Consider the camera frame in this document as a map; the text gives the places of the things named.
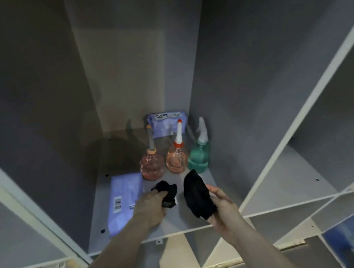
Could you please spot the person's left hand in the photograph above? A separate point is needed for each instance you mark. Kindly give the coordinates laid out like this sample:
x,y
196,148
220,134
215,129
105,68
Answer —
x,y
150,209

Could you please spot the person's right hand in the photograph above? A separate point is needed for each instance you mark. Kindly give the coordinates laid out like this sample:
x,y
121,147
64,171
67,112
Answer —
x,y
230,220

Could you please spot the purple wipes pack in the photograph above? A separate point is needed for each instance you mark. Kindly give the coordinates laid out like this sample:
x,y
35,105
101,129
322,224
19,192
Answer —
x,y
124,205
165,124

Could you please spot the pink spray bottle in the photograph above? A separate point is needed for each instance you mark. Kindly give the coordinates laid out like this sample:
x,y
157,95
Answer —
x,y
177,160
152,166

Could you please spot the green spray bottle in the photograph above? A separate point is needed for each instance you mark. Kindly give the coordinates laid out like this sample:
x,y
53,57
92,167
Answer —
x,y
200,158

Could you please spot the grey cubby shelf unit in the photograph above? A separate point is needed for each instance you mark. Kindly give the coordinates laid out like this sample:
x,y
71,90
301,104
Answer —
x,y
43,92

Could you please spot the person's left forearm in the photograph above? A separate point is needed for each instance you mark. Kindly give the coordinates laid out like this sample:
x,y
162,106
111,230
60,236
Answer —
x,y
107,266

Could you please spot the person's right forearm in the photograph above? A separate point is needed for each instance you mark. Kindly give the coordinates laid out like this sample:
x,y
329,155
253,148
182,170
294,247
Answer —
x,y
266,257

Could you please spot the small white tag sticker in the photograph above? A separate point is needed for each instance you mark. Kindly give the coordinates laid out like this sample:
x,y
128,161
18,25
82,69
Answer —
x,y
159,241

